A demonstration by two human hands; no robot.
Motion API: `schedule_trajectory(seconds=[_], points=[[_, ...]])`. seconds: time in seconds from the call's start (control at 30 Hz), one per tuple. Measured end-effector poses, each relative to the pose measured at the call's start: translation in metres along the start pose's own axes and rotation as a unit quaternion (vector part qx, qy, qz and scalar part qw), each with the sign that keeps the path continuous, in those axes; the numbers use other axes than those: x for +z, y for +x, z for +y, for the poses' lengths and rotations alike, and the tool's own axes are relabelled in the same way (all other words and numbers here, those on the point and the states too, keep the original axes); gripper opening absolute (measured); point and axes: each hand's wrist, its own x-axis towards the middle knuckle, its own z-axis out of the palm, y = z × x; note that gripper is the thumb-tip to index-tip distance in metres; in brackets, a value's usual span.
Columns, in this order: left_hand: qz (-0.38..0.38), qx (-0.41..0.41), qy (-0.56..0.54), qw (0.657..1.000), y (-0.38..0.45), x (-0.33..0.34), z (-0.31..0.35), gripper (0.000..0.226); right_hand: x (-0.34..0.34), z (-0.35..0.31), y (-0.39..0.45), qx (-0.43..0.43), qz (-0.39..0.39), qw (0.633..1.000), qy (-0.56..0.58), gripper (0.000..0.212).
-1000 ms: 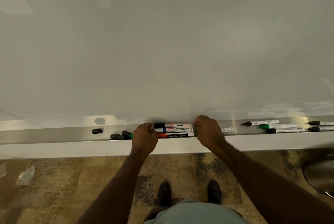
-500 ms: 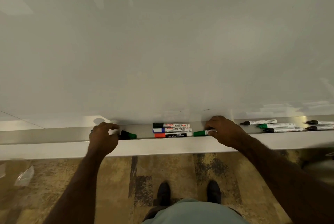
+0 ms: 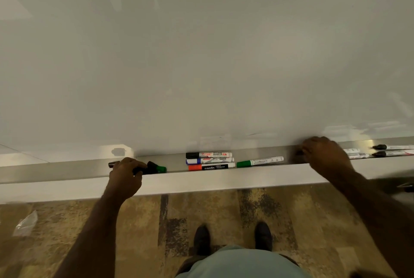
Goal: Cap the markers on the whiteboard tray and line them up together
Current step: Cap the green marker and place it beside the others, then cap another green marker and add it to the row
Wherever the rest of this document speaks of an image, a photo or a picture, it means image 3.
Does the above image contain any person's left hand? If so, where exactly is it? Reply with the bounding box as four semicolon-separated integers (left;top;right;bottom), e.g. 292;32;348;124
103;157;148;201

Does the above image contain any person's right hand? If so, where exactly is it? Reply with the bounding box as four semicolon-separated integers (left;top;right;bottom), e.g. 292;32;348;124
301;136;355;182

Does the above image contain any black marker with green cap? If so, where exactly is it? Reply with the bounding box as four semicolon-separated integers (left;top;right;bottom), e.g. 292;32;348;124
133;161;168;175

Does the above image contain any person's right forearm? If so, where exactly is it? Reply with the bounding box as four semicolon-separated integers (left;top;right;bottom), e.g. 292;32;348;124
323;168;414;278

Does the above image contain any person's left forearm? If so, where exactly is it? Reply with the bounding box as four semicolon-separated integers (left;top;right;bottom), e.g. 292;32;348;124
53;187;130;278

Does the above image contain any white marker with green cap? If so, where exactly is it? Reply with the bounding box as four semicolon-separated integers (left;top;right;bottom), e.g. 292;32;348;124
236;156;285;168

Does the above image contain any white marker with black cap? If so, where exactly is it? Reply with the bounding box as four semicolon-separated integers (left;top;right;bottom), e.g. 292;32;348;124
186;152;233;159
372;144;414;151
371;150;414;158

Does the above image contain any white marker with blue cap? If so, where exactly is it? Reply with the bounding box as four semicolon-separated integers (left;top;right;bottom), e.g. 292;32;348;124
186;157;235;165

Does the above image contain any black marker with orange cap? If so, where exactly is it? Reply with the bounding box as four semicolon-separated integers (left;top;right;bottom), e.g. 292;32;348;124
188;163;236;171

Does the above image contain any metal marker tray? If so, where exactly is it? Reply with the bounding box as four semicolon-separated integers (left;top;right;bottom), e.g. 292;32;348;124
0;136;414;204

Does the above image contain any person's black left shoe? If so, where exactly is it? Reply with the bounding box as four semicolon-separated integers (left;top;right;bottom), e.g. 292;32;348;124
193;224;211;256

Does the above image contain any person's black shoe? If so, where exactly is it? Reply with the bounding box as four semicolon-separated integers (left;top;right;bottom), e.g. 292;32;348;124
254;221;273;252
193;224;211;256

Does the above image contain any person's black right shoe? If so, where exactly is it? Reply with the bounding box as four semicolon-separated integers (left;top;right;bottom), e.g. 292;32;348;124
254;221;273;252

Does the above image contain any clear plastic wrapper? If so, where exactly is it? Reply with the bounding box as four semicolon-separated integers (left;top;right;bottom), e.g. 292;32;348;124
12;210;38;237

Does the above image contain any white whiteboard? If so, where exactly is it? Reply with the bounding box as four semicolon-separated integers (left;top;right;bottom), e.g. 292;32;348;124
0;0;414;163

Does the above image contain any person's light blue shirt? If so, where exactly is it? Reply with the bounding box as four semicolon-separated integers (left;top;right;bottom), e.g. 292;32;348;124
176;245;312;278

